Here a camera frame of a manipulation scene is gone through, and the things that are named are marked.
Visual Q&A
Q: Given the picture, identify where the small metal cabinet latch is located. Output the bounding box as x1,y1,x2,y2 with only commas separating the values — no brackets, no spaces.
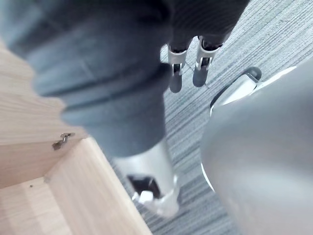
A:
51,132,76,151

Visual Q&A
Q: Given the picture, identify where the light wooden cabinet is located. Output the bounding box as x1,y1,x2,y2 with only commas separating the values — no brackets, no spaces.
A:
0,36,153,235

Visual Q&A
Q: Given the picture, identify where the robot silver leg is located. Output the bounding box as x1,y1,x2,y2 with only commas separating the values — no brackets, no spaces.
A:
200,65,313,235

